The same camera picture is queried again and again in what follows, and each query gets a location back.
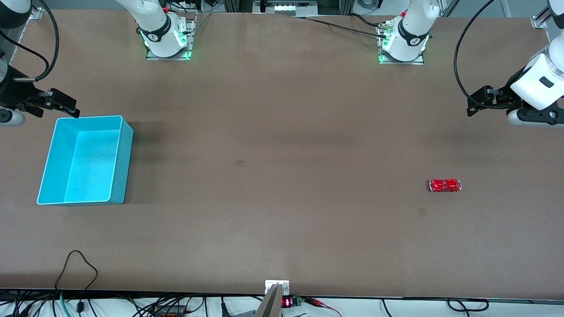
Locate black cable to arm base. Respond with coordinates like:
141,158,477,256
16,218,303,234
289,13,390,40

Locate red clip lead wires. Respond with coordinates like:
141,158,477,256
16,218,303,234
303,297,343,317

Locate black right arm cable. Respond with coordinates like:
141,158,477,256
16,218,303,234
0,0,60,83

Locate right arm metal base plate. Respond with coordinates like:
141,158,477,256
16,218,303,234
145,12,197,61

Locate aluminium frame with light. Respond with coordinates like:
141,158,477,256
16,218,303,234
223,0,355,16

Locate black coiled cable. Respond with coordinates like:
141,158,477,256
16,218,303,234
447,298,490,313

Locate thin black looped cable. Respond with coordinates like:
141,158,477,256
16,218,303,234
55,250,98,314

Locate white mounting bracket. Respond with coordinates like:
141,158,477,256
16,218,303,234
265,280,290,295

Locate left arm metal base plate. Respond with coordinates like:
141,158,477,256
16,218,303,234
377,20,425,66

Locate grey metal camera post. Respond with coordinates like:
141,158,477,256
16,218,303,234
255,283,282,317

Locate blue plastic box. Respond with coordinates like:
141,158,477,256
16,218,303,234
37,115,134,206

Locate red beetle toy car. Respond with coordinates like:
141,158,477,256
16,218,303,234
430,179,462,193

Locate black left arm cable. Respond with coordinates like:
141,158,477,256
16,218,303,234
453,0,514,109

